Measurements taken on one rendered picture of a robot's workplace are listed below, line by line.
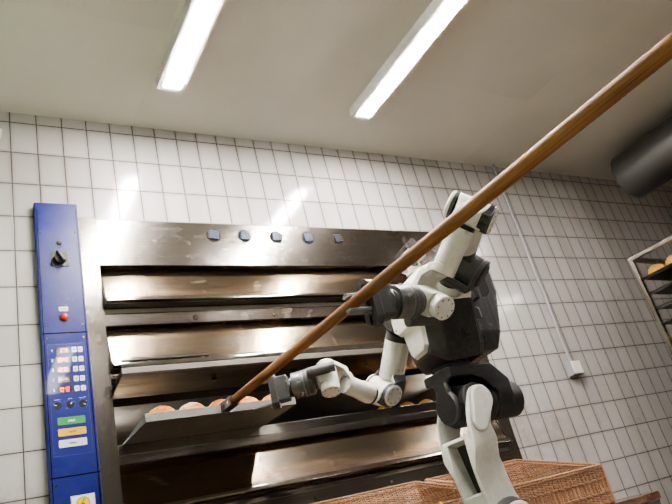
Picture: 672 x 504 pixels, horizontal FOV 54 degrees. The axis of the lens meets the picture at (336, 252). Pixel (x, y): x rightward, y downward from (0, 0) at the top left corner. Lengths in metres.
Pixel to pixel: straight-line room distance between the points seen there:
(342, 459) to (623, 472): 1.69
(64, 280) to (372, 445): 1.42
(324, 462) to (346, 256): 1.02
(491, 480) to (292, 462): 0.97
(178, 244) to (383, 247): 1.08
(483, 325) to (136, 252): 1.45
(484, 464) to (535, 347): 1.82
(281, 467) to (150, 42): 1.74
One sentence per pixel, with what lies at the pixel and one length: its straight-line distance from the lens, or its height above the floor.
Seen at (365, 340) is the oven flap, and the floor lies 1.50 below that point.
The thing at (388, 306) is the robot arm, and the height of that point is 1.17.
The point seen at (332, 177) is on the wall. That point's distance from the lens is 3.46.
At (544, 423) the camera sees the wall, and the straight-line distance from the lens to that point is 3.60.
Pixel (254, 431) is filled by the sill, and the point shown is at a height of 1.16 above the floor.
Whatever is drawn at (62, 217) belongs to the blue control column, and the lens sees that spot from 2.79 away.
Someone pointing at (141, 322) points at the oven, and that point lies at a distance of 2.68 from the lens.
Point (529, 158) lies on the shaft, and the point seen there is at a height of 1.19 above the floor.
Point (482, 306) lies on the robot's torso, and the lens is 2.13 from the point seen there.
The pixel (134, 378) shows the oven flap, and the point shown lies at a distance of 2.48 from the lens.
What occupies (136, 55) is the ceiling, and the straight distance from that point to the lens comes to 2.83.
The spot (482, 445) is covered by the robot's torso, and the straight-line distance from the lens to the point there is 1.99.
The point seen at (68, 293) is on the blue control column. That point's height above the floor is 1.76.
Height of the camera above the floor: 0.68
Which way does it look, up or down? 24 degrees up
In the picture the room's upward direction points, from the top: 15 degrees counter-clockwise
